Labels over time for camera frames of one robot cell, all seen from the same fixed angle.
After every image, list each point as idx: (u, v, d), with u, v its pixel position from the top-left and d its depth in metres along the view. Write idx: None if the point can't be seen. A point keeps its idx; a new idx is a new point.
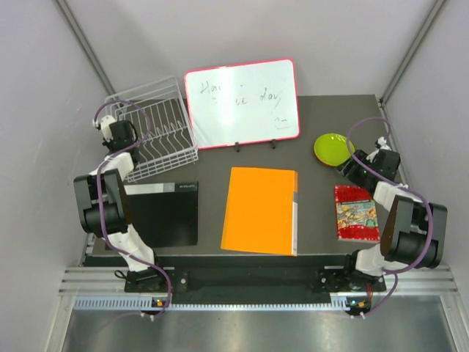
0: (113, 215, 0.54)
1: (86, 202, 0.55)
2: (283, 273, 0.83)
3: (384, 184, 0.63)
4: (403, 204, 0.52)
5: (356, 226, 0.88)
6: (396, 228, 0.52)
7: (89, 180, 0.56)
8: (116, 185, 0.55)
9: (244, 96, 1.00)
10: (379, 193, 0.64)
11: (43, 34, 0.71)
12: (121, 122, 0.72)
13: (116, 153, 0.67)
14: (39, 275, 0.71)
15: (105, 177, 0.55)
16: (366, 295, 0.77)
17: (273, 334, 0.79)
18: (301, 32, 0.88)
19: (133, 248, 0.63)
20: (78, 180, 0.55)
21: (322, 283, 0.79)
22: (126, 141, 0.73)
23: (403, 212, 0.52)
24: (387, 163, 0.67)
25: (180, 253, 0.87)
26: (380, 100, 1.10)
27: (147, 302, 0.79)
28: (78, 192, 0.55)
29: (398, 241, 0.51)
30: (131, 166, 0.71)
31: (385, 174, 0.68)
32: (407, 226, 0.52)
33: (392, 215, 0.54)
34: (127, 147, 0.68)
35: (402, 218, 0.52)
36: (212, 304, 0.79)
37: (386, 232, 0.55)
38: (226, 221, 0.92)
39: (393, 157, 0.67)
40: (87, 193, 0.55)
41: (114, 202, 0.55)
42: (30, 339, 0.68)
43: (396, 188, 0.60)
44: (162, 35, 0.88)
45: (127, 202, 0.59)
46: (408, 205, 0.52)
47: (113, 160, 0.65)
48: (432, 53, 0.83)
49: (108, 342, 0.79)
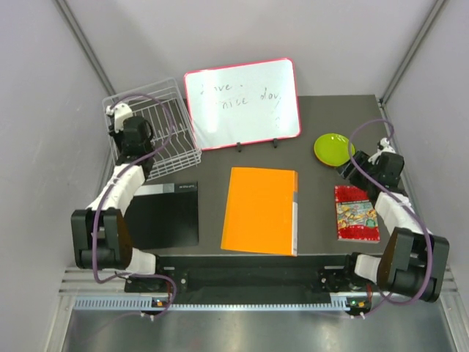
0: (105, 259, 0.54)
1: (81, 239, 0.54)
2: (283, 273, 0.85)
3: (385, 197, 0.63)
4: (403, 240, 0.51)
5: (356, 226, 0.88)
6: (396, 265, 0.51)
7: (87, 213, 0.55)
8: (114, 228, 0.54)
9: (244, 96, 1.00)
10: (380, 205, 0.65)
11: (42, 35, 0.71)
12: (135, 127, 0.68)
13: (123, 170, 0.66)
14: (39, 275, 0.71)
15: (104, 218, 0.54)
16: (366, 295, 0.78)
17: (273, 334, 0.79)
18: (301, 33, 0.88)
19: (135, 267, 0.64)
20: (75, 216, 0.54)
21: (322, 283, 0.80)
22: (140, 146, 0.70)
23: (403, 248, 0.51)
24: (390, 168, 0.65)
25: (181, 252, 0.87)
26: (380, 100, 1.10)
27: (147, 302, 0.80)
28: (74, 228, 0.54)
29: (395, 277, 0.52)
30: (140, 178, 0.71)
31: (388, 179, 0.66)
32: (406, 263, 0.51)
33: (390, 246, 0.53)
34: (138, 160, 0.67)
35: (401, 254, 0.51)
36: (212, 304, 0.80)
37: (382, 264, 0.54)
38: (226, 221, 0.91)
39: (396, 160, 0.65)
40: (83, 232, 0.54)
41: (110, 246, 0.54)
42: (29, 339, 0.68)
43: (398, 206, 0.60)
44: (162, 35, 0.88)
45: (126, 237, 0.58)
46: (409, 241, 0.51)
47: (122, 180, 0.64)
48: (432, 53, 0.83)
49: (108, 342, 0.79)
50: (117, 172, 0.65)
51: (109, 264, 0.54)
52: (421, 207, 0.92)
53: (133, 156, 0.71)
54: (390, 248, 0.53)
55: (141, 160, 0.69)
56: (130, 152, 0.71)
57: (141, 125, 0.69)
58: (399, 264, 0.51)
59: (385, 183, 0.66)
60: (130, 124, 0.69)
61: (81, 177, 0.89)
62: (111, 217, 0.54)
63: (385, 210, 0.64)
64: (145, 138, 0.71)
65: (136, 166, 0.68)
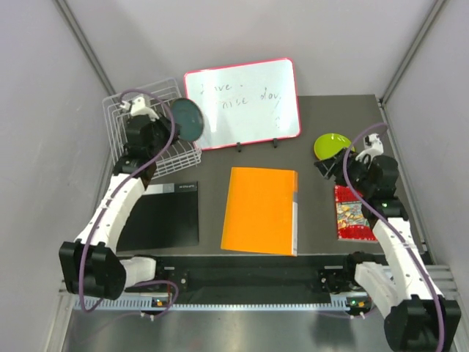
0: (94, 290, 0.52)
1: (71, 272, 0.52)
2: (283, 273, 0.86)
3: (385, 229, 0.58)
4: (415, 313, 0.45)
5: (356, 226, 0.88)
6: (405, 334, 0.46)
7: (77, 247, 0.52)
8: (103, 267, 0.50)
9: (244, 96, 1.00)
10: (381, 237, 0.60)
11: (43, 35, 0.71)
12: (138, 129, 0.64)
13: (119, 186, 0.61)
14: (39, 275, 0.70)
15: (93, 256, 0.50)
16: (366, 295, 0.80)
17: (273, 334, 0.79)
18: (301, 33, 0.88)
19: (133, 279, 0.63)
20: (63, 250, 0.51)
21: (322, 283, 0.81)
22: (142, 149, 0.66)
23: (414, 321, 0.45)
24: (384, 181, 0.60)
25: (182, 252, 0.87)
26: (380, 100, 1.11)
27: (147, 302, 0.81)
28: (63, 261, 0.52)
29: (404, 343, 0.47)
30: (139, 189, 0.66)
31: (382, 191, 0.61)
32: (416, 331, 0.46)
33: (399, 313, 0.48)
34: (135, 173, 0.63)
35: (412, 326, 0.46)
36: (212, 304, 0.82)
37: (391, 323, 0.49)
38: (226, 221, 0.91)
39: (390, 172, 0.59)
40: (72, 265, 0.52)
41: (97, 281, 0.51)
42: (30, 340, 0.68)
43: (401, 249, 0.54)
44: (162, 35, 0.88)
45: (119, 268, 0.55)
46: (421, 314, 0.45)
47: (115, 202, 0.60)
48: (432, 54, 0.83)
49: (108, 343, 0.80)
50: (111, 191, 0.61)
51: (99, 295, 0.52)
52: (421, 207, 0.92)
53: (131, 162, 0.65)
54: (399, 317, 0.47)
55: (142, 166, 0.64)
56: (133, 155, 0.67)
57: (145, 126, 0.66)
58: (407, 334, 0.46)
59: (380, 195, 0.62)
60: (133, 125, 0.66)
61: (81, 177, 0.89)
62: (100, 257, 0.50)
63: (385, 243, 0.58)
64: (148, 143, 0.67)
65: (135, 178, 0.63)
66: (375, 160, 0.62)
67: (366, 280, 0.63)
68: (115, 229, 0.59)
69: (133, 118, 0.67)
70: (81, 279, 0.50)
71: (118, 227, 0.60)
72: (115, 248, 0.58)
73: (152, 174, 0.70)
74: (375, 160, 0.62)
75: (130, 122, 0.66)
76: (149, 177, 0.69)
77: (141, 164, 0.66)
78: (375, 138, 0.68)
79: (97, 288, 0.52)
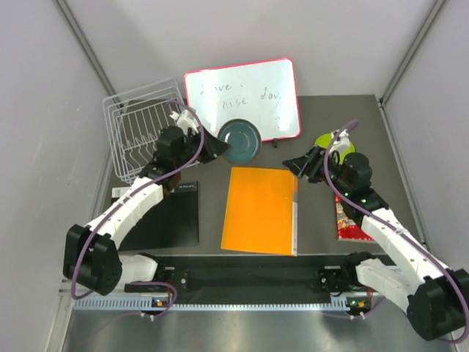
0: (87, 279, 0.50)
1: (71, 255, 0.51)
2: (283, 273, 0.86)
3: (374, 224, 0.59)
4: (434, 296, 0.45)
5: (356, 226, 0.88)
6: (434, 317, 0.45)
7: (83, 232, 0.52)
8: (101, 259, 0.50)
9: (244, 96, 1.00)
10: (372, 231, 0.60)
11: (43, 34, 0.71)
12: (169, 141, 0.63)
13: (140, 188, 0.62)
14: (39, 275, 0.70)
15: (95, 245, 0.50)
16: (366, 295, 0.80)
17: (273, 334, 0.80)
18: (300, 33, 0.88)
19: (130, 277, 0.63)
20: (71, 232, 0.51)
21: (322, 283, 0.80)
22: (169, 160, 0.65)
23: (436, 303, 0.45)
24: (360, 182, 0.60)
25: (182, 252, 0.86)
26: (380, 100, 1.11)
27: (147, 302, 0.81)
28: (67, 243, 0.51)
29: (436, 327, 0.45)
30: (157, 196, 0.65)
31: (360, 189, 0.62)
32: (442, 311, 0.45)
33: (420, 300, 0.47)
34: (157, 180, 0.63)
35: (437, 307, 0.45)
36: (212, 303, 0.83)
37: (415, 312, 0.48)
38: (226, 221, 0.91)
39: (365, 172, 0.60)
40: (74, 248, 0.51)
41: (94, 270, 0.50)
42: (30, 339, 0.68)
43: (396, 237, 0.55)
44: (162, 35, 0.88)
45: (116, 265, 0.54)
46: (440, 295, 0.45)
47: (133, 200, 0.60)
48: (432, 54, 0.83)
49: (108, 342, 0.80)
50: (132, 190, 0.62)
51: (90, 285, 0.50)
52: (421, 207, 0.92)
53: (158, 169, 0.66)
54: (421, 305, 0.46)
55: (167, 175, 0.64)
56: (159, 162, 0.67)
57: (176, 139, 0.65)
58: (434, 319, 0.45)
59: (358, 193, 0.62)
60: (165, 136, 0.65)
61: (82, 177, 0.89)
62: (101, 248, 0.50)
63: (378, 236, 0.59)
64: (176, 155, 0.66)
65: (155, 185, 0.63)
66: (347, 161, 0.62)
67: (370, 278, 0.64)
68: (124, 226, 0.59)
69: (168, 128, 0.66)
70: (77, 266, 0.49)
71: (127, 226, 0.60)
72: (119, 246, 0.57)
73: (174, 183, 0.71)
74: (347, 162, 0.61)
75: (164, 132, 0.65)
76: (171, 186, 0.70)
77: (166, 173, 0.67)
78: (344, 134, 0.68)
79: (90, 278, 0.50)
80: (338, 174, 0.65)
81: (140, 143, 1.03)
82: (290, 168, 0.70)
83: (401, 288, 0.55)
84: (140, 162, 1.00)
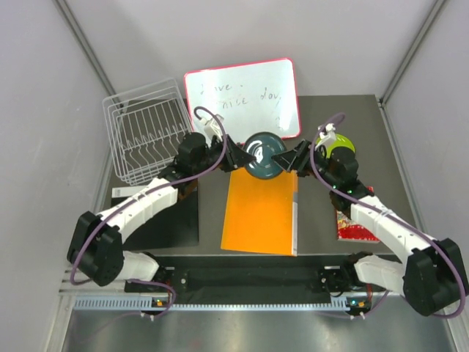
0: (89, 266, 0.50)
1: (78, 240, 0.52)
2: (283, 273, 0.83)
3: (362, 211, 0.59)
4: (424, 266, 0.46)
5: (356, 226, 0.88)
6: (428, 289, 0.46)
7: (94, 221, 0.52)
8: (105, 250, 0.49)
9: (244, 96, 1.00)
10: (359, 218, 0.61)
11: (43, 34, 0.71)
12: (190, 149, 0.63)
13: (155, 188, 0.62)
14: (39, 275, 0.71)
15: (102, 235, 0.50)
16: (366, 295, 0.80)
17: (272, 334, 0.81)
18: (300, 34, 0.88)
19: (129, 272, 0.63)
20: (82, 218, 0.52)
21: (323, 283, 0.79)
22: (189, 166, 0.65)
23: (426, 273, 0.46)
24: (346, 174, 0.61)
25: (182, 252, 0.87)
26: (380, 100, 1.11)
27: (147, 302, 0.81)
28: (76, 229, 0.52)
29: (432, 299, 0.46)
30: (171, 200, 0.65)
31: (347, 182, 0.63)
32: (435, 281, 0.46)
33: (412, 273, 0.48)
34: (174, 182, 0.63)
35: (429, 277, 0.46)
36: (212, 303, 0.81)
37: (410, 290, 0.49)
38: (226, 221, 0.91)
39: (351, 165, 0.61)
40: (82, 233, 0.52)
41: (97, 259, 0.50)
42: (30, 339, 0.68)
43: (382, 218, 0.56)
44: (161, 35, 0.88)
45: (119, 259, 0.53)
46: (429, 264, 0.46)
47: (146, 199, 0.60)
48: (433, 54, 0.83)
49: (108, 342, 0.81)
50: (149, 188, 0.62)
51: (90, 273, 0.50)
52: (421, 207, 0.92)
53: (177, 173, 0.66)
54: (414, 278, 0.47)
55: (185, 180, 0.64)
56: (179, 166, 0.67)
57: (198, 147, 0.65)
58: (429, 290, 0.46)
59: (346, 185, 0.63)
60: (187, 142, 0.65)
61: (82, 177, 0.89)
62: (108, 238, 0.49)
63: (365, 221, 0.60)
64: (196, 161, 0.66)
65: (172, 188, 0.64)
66: (334, 155, 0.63)
67: (369, 273, 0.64)
68: (133, 224, 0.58)
69: (190, 135, 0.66)
70: (80, 251, 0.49)
71: (135, 224, 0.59)
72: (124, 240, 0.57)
73: (189, 189, 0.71)
74: (334, 156, 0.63)
75: (187, 138, 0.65)
76: (187, 191, 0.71)
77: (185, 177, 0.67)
78: (331, 127, 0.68)
79: (92, 267, 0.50)
80: (326, 167, 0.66)
81: (140, 143, 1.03)
82: (280, 162, 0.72)
83: (396, 273, 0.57)
84: (140, 162, 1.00)
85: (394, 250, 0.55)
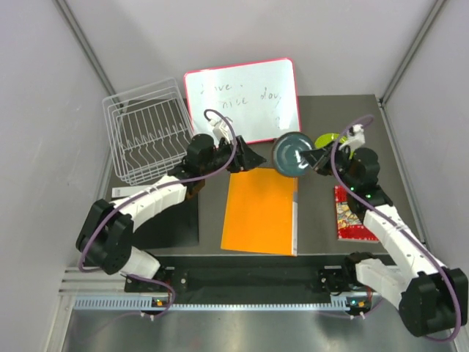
0: (97, 253, 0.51)
1: (90, 226, 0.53)
2: (283, 273, 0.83)
3: (375, 218, 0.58)
4: (427, 293, 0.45)
5: (356, 226, 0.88)
6: (423, 315, 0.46)
7: (106, 208, 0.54)
8: (116, 236, 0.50)
9: (244, 96, 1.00)
10: (371, 225, 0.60)
11: (43, 35, 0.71)
12: (198, 149, 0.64)
13: (167, 182, 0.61)
14: (39, 275, 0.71)
15: (116, 221, 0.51)
16: (366, 295, 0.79)
17: (273, 334, 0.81)
18: (300, 34, 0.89)
19: (132, 268, 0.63)
20: (95, 205, 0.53)
21: (322, 283, 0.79)
22: (198, 166, 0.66)
23: (426, 299, 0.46)
24: (366, 177, 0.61)
25: (182, 252, 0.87)
26: (380, 100, 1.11)
27: (147, 302, 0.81)
28: (90, 215, 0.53)
29: (425, 324, 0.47)
30: (179, 198, 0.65)
31: (366, 185, 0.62)
32: (432, 309, 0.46)
33: (411, 295, 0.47)
34: (185, 180, 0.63)
35: (427, 305, 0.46)
36: (212, 303, 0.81)
37: (406, 308, 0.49)
38: (226, 220, 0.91)
39: (372, 168, 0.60)
40: (94, 220, 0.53)
41: (106, 246, 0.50)
42: (30, 339, 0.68)
43: (396, 232, 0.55)
44: (161, 35, 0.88)
45: (127, 248, 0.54)
46: (434, 292, 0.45)
47: (158, 192, 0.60)
48: (432, 54, 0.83)
49: (108, 342, 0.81)
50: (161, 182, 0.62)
51: (98, 261, 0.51)
52: (421, 207, 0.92)
53: (186, 173, 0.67)
54: (413, 300, 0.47)
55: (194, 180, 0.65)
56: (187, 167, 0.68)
57: (207, 148, 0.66)
58: (424, 316, 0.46)
59: (364, 189, 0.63)
60: (196, 143, 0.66)
61: (82, 177, 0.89)
62: (120, 224, 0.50)
63: (377, 230, 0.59)
64: (204, 162, 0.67)
65: (181, 185, 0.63)
66: (356, 156, 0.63)
67: (368, 277, 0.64)
68: (143, 215, 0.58)
69: (198, 136, 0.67)
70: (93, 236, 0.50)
71: (146, 215, 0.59)
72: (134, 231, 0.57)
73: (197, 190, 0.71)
74: (356, 155, 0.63)
75: (196, 139, 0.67)
76: (194, 191, 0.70)
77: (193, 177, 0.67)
78: (359, 129, 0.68)
79: (101, 254, 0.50)
80: (346, 168, 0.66)
81: (140, 143, 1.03)
82: (309, 158, 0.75)
83: (396, 285, 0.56)
84: (140, 162, 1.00)
85: (400, 266, 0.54)
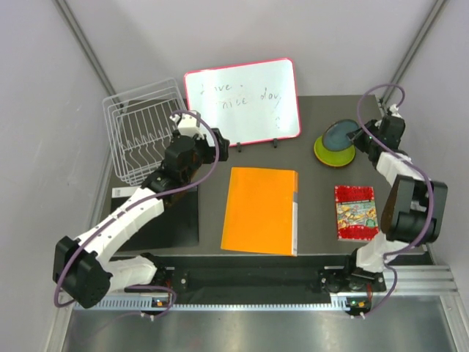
0: (71, 292, 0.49)
1: (59, 266, 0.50)
2: (283, 273, 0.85)
3: (387, 156, 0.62)
4: (404, 183, 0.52)
5: (356, 226, 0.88)
6: (397, 207, 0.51)
7: (72, 247, 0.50)
8: (83, 278, 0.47)
9: (245, 96, 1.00)
10: (382, 165, 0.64)
11: (42, 35, 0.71)
12: (177, 152, 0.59)
13: (136, 202, 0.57)
14: (39, 275, 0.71)
15: (80, 262, 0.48)
16: (366, 295, 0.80)
17: (273, 334, 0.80)
18: (300, 34, 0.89)
19: (125, 281, 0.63)
20: (59, 245, 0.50)
21: (322, 283, 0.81)
22: (176, 171, 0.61)
23: (402, 189, 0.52)
24: (390, 132, 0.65)
25: (182, 252, 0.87)
26: (380, 100, 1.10)
27: (147, 302, 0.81)
28: (56, 255, 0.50)
29: (397, 219, 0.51)
30: (157, 210, 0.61)
31: (389, 142, 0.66)
32: (407, 205, 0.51)
33: (393, 194, 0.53)
34: (160, 194, 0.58)
35: (403, 197, 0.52)
36: (212, 304, 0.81)
37: (387, 210, 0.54)
38: (226, 221, 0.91)
39: (397, 124, 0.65)
40: (61, 260, 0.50)
41: (77, 286, 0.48)
42: (29, 340, 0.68)
43: (399, 161, 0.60)
44: (161, 35, 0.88)
45: (104, 280, 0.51)
46: (410, 185, 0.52)
47: (127, 215, 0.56)
48: (432, 54, 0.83)
49: (108, 342, 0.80)
50: (128, 202, 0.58)
51: (74, 298, 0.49)
52: None
53: (163, 180, 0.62)
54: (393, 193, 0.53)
55: (170, 190, 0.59)
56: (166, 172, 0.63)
57: (187, 152, 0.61)
58: (397, 207, 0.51)
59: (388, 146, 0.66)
60: (175, 146, 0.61)
61: (82, 177, 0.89)
62: (86, 266, 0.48)
63: (386, 169, 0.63)
64: (184, 167, 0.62)
65: (154, 199, 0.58)
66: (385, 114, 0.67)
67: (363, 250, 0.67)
68: (116, 243, 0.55)
69: (177, 139, 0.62)
70: (60, 279, 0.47)
71: (119, 241, 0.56)
72: (107, 259, 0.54)
73: (177, 198, 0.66)
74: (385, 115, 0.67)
75: (174, 142, 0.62)
76: (174, 199, 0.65)
77: (170, 185, 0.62)
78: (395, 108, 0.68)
79: (74, 293, 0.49)
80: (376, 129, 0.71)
81: (140, 143, 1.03)
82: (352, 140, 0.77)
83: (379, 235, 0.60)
84: (141, 162, 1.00)
85: None
